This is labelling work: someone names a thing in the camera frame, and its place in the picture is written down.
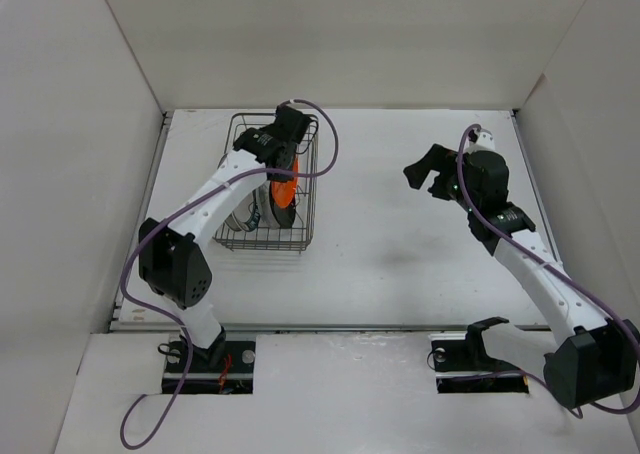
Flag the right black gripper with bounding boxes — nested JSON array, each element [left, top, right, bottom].
[[403, 143, 479, 213]]

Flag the orange plate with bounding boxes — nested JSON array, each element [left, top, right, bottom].
[[270, 177, 298, 209]]

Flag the clear glass plate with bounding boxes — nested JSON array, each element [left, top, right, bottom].
[[256, 185, 273, 228]]

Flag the white plate green rim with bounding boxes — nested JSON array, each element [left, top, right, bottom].
[[245, 200, 261, 232]]

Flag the white plate red characters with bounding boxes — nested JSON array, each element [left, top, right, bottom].
[[225, 211, 248, 232]]

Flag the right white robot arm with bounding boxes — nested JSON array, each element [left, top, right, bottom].
[[403, 142, 639, 411]]

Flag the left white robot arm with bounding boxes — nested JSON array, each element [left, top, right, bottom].
[[137, 105, 314, 371]]

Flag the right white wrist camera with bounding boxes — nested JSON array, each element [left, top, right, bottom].
[[466, 129, 496, 153]]

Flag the grey wire dish rack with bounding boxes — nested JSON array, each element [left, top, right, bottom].
[[213, 112, 319, 252]]

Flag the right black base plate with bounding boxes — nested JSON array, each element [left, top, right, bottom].
[[427, 338, 529, 394]]

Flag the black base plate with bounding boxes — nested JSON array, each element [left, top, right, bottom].
[[157, 336, 256, 395], [427, 338, 529, 394]]

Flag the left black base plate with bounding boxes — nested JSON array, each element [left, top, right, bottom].
[[157, 336, 256, 395]]

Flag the aluminium rail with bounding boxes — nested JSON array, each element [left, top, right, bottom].
[[109, 322, 556, 333]]

